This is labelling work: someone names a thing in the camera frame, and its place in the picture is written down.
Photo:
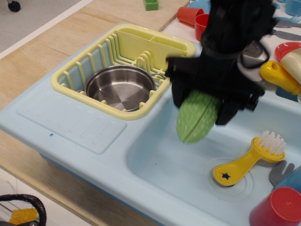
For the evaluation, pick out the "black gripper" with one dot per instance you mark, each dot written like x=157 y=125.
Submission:
x=219 y=78

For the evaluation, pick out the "green bumpy toy squash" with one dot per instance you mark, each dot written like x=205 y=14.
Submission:
x=197 y=115

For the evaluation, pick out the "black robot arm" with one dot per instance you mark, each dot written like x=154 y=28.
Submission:
x=231 y=27

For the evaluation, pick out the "stainless steel pot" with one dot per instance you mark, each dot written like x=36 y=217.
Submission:
x=122 y=87

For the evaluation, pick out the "grey toy faucet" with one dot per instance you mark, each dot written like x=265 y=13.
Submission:
x=254 y=73

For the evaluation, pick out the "red cup upright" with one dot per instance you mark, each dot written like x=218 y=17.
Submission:
x=200 y=25

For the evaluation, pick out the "yellow dish brush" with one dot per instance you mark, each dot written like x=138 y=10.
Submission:
x=269 y=147

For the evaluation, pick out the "pale yellow dish rack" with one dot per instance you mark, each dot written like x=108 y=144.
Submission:
x=124 y=44

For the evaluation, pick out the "red cup lying down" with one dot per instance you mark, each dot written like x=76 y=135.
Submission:
x=187 y=15

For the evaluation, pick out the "light blue toy sink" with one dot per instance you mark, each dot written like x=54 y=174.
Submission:
x=144 y=164

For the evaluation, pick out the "red toy plate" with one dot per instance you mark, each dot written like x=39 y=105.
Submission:
x=284 y=48

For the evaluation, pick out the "blue toy plate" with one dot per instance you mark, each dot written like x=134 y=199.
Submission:
x=203 y=4

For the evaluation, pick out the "grey toy knife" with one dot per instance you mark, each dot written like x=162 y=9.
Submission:
x=286 y=35

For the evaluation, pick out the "grey toy fork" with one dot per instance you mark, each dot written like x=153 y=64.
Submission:
x=280 y=171

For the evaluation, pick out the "green toy block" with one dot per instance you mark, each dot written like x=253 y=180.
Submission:
x=151 y=5

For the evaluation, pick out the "grey toy spatula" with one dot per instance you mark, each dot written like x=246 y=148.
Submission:
x=287 y=24

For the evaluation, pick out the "blue cup front right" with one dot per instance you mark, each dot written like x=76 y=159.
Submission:
x=293 y=180

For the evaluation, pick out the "blue toy utensil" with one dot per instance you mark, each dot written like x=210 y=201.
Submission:
x=294 y=19

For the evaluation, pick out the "blue toy cup back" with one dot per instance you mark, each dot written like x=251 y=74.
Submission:
x=293 y=7

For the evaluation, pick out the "red cup front right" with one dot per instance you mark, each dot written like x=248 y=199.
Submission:
x=281 y=208

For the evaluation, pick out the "black caster wheel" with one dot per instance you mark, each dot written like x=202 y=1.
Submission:
x=14 y=6

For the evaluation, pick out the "yellow tape piece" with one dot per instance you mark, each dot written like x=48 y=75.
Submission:
x=23 y=216

